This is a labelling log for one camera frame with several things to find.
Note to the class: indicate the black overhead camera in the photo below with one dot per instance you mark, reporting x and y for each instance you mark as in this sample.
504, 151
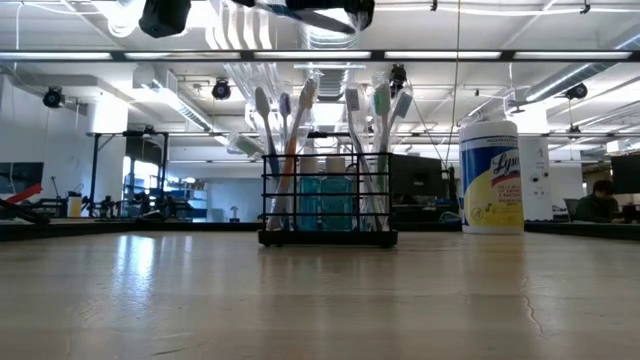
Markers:
395, 80

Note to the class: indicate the dark desk monitor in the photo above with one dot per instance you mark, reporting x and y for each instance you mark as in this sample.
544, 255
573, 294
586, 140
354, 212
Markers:
627, 175

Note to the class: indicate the silver ventilation duct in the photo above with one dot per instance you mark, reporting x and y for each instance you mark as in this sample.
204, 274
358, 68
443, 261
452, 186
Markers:
330, 50

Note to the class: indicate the white LED light strip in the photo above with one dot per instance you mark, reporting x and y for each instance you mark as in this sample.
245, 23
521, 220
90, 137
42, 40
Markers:
55, 55
575, 55
147, 55
312, 55
442, 55

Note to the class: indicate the orange white toothbrush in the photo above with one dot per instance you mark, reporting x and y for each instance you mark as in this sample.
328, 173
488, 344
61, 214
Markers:
308, 92

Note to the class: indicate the person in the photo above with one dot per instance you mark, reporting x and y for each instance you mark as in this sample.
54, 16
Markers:
597, 207

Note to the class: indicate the dark wall monitor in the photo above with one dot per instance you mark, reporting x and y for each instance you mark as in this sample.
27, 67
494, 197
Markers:
20, 172

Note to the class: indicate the black background rig frame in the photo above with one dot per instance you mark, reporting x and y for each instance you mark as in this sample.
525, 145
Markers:
94, 170

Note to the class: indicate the yellow blue wipes canister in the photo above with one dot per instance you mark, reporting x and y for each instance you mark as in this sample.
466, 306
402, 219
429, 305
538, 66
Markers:
490, 200

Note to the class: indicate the teal mouthwash bottle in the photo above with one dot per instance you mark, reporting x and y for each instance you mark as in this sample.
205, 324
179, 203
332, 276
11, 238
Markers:
309, 200
336, 200

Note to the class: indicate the small background wipes canister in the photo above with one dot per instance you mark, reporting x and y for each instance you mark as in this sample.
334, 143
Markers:
74, 206

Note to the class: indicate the red bar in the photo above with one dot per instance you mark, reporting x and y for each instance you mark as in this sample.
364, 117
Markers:
27, 192

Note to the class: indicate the black equipment cabinet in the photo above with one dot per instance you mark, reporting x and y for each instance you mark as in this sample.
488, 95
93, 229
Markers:
415, 185

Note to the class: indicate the black ceiling spotlight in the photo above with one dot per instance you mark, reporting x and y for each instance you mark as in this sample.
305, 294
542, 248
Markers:
53, 97
221, 89
576, 91

